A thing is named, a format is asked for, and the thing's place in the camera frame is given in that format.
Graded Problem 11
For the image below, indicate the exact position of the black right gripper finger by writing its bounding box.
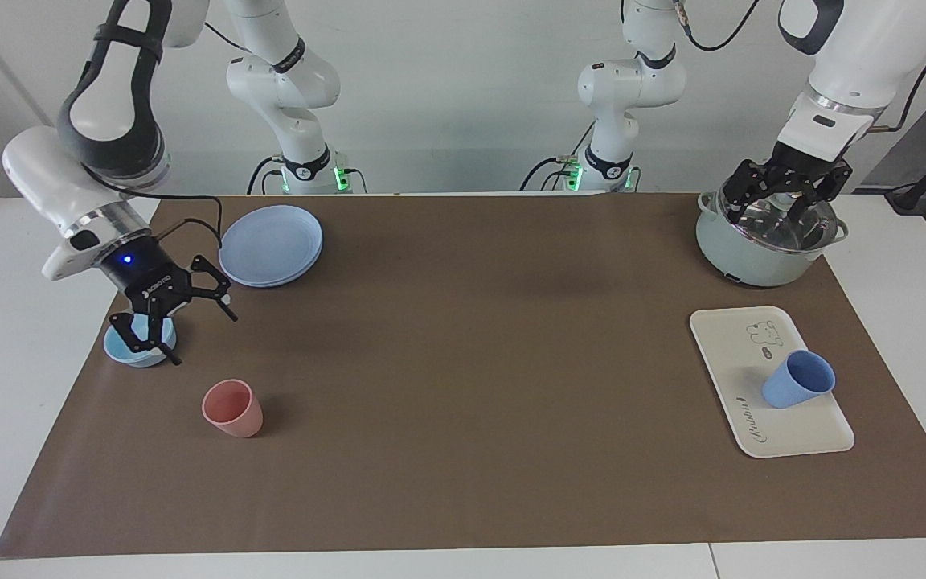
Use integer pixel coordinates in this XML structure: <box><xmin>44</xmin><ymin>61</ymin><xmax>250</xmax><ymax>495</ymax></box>
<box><xmin>109</xmin><ymin>313</ymin><xmax>183</xmax><ymax>368</ymax></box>
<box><xmin>181</xmin><ymin>255</ymin><xmax>240</xmax><ymax>323</ymax></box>

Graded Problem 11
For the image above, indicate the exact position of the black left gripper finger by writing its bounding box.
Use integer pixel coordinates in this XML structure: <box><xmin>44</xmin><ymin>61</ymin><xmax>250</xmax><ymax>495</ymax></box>
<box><xmin>721</xmin><ymin>160</ymin><xmax>770</xmax><ymax>223</ymax></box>
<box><xmin>788</xmin><ymin>164</ymin><xmax>853</xmax><ymax>231</ymax></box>

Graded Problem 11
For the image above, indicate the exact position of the pink plastic cup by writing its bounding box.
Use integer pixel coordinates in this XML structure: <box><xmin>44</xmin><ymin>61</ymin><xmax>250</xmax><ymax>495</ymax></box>
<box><xmin>202</xmin><ymin>379</ymin><xmax>264</xmax><ymax>439</ymax></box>

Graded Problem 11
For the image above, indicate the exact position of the blue ribbed plastic cup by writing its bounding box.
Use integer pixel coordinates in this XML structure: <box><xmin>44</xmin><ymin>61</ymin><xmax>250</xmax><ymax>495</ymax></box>
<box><xmin>762</xmin><ymin>350</ymin><xmax>837</xmax><ymax>410</ymax></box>

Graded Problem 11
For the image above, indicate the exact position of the cream tray with bear print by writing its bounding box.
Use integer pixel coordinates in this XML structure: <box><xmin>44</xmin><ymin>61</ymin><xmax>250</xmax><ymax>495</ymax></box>
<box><xmin>689</xmin><ymin>306</ymin><xmax>855</xmax><ymax>459</ymax></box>

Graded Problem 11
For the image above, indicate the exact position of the light blue bowl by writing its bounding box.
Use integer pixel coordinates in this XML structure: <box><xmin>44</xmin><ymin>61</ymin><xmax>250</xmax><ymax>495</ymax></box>
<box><xmin>103</xmin><ymin>306</ymin><xmax>177</xmax><ymax>368</ymax></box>

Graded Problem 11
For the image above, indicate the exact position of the glass pot lid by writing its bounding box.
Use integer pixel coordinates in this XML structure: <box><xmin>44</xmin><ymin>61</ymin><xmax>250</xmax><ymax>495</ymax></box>
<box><xmin>716</xmin><ymin>181</ymin><xmax>840</xmax><ymax>254</ymax></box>

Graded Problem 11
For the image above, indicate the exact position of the periwinkle blue plate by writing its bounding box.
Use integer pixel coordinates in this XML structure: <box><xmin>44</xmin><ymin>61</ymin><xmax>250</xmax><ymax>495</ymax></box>
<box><xmin>218</xmin><ymin>205</ymin><xmax>324</xmax><ymax>289</ymax></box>

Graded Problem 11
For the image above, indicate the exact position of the pale green electric pot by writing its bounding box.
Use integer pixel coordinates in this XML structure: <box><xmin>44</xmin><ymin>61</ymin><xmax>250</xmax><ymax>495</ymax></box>
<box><xmin>696</xmin><ymin>189</ymin><xmax>850</xmax><ymax>288</ymax></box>

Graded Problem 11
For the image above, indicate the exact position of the brown table mat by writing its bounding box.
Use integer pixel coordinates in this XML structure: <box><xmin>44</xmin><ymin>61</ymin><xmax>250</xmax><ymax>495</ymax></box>
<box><xmin>0</xmin><ymin>193</ymin><xmax>926</xmax><ymax>558</ymax></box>

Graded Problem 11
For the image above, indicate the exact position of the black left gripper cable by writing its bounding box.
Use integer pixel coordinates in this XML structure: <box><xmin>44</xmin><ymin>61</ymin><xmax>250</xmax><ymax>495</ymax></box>
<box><xmin>869</xmin><ymin>0</ymin><xmax>926</xmax><ymax>133</ymax></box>

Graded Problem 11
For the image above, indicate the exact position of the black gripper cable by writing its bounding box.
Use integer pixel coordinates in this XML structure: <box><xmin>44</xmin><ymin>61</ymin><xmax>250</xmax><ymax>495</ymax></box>
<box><xmin>869</xmin><ymin>0</ymin><xmax>926</xmax><ymax>133</ymax></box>
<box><xmin>81</xmin><ymin>165</ymin><xmax>225</xmax><ymax>246</ymax></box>

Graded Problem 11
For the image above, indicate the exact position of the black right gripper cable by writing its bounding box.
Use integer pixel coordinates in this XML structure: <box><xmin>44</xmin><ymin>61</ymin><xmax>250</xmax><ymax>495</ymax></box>
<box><xmin>81</xmin><ymin>165</ymin><xmax>225</xmax><ymax>246</ymax></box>

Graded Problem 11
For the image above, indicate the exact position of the black base cable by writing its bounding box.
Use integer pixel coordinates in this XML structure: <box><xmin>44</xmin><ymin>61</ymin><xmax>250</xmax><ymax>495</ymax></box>
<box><xmin>519</xmin><ymin>121</ymin><xmax>594</xmax><ymax>192</ymax></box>
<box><xmin>246</xmin><ymin>155</ymin><xmax>284</xmax><ymax>195</ymax></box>

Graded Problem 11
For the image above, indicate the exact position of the black cable with connector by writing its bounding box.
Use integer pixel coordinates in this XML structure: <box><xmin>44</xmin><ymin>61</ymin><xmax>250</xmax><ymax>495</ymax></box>
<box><xmin>672</xmin><ymin>0</ymin><xmax>761</xmax><ymax>51</ymax></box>

